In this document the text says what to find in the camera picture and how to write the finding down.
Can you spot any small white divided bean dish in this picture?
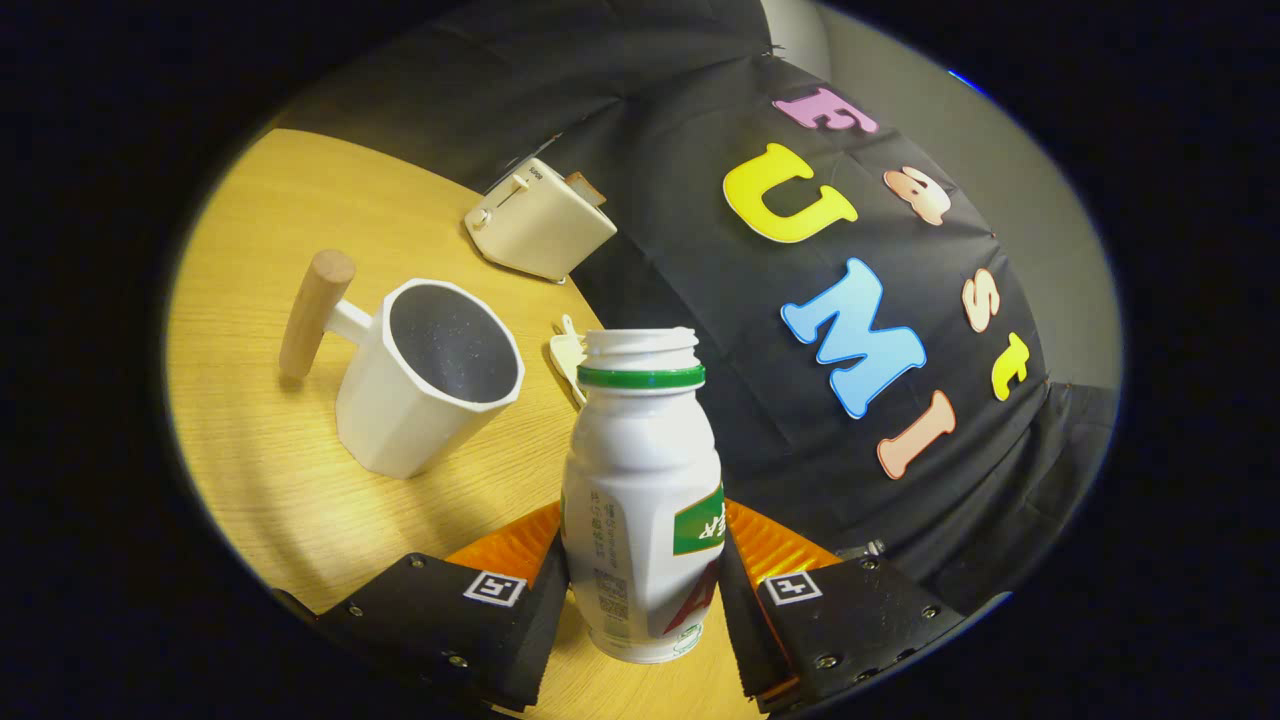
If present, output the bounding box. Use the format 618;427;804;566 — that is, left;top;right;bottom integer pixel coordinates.
548;315;591;406

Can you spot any black backdrop cloth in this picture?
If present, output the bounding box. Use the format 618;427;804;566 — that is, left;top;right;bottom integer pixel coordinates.
270;0;1121;616

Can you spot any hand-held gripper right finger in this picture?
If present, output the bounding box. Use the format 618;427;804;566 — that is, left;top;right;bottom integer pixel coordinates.
715;500;1011;713

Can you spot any white juice bottle green collar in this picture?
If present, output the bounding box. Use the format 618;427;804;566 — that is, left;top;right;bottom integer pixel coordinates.
560;327;725;665

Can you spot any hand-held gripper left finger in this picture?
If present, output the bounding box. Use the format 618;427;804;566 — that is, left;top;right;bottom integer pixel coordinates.
275;500;572;713

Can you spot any wooden table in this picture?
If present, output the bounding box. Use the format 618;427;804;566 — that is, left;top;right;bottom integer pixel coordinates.
165;128;766;720

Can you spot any cream toaster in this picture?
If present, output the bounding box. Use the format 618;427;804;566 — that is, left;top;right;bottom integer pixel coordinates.
464;157;618;283

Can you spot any white cup with wooden handle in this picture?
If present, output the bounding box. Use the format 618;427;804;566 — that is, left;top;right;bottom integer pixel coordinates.
279;250;526;481

